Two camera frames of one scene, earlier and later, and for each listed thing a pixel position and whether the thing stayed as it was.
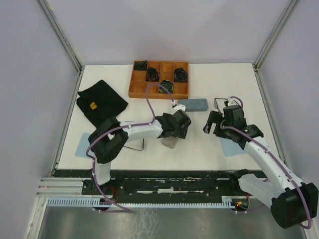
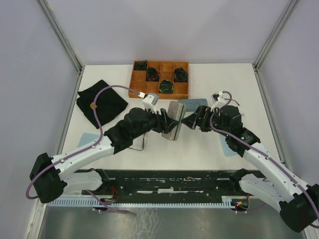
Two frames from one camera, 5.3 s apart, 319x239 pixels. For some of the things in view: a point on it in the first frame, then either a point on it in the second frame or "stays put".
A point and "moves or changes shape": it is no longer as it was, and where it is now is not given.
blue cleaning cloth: (231, 148) stays put
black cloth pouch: (99, 102) stays put
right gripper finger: (215, 117) to (199, 114)
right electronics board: (240, 204) stays put
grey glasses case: (170, 142) moves or changes shape
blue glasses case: (194, 104) stays put
